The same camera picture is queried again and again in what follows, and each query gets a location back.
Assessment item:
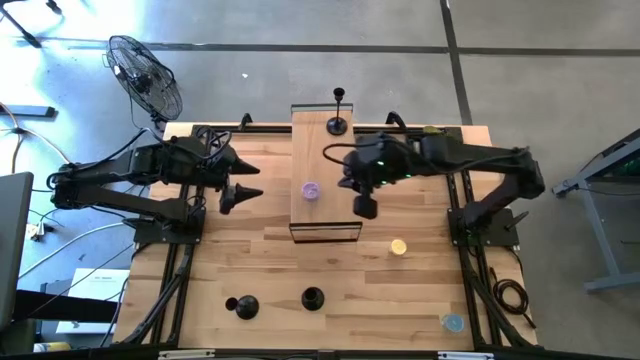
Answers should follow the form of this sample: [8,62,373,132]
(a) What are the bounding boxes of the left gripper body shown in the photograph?
[167,132,240,191]

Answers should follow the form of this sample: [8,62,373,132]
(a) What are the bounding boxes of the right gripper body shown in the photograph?
[342,132,421,189]

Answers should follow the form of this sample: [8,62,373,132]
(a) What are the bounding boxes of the black metal candlestick holder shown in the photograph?
[300,286,326,312]
[224,294,261,321]
[325,87,350,137]

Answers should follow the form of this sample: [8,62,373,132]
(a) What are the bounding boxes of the blue candle jar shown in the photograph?
[440,313,466,335]

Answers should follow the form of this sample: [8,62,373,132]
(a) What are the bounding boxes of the black floor fan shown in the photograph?
[105,34,184,124]

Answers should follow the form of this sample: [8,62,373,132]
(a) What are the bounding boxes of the white cardboard box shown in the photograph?
[55,268,131,335]

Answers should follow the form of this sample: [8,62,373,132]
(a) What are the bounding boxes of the black floor bar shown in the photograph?
[0,104,57,120]

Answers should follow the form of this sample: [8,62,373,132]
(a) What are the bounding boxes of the grey panel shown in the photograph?
[0,172,35,331]

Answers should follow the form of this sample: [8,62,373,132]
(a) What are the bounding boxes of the black tripod leg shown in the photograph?
[0,0,64,50]

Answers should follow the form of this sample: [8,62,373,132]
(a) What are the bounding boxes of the yellow object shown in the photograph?
[32,341,72,354]

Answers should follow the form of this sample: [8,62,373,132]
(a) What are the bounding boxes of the wooden shelf black metal frame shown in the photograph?
[288,102,364,245]

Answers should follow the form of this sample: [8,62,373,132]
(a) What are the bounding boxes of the white floor cable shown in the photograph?
[18,221,126,280]

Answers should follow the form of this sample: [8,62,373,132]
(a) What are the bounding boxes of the coiled black cable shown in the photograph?
[492,267,537,330]

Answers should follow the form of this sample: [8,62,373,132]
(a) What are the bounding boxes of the black table frame rails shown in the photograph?
[112,112,539,360]

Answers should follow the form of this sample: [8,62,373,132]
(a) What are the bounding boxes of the grey metal desk frame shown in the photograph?
[551,128,640,294]

